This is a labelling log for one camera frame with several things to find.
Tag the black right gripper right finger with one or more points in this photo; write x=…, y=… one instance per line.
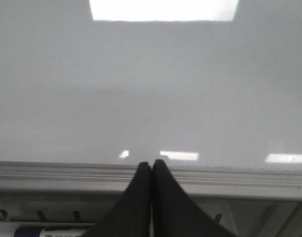
x=174, y=213

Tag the white whiteboard with aluminium frame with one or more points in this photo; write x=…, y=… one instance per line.
x=219, y=101

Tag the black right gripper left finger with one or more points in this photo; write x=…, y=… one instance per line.
x=131, y=215

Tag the grey whiteboard marker tray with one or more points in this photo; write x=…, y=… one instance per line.
x=244, y=218

